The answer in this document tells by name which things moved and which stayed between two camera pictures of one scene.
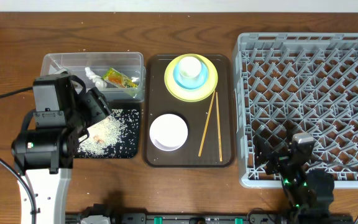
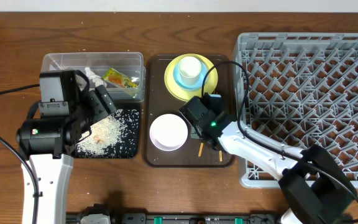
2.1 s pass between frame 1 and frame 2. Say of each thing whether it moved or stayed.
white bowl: stayed
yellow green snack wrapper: stayed
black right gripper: moved
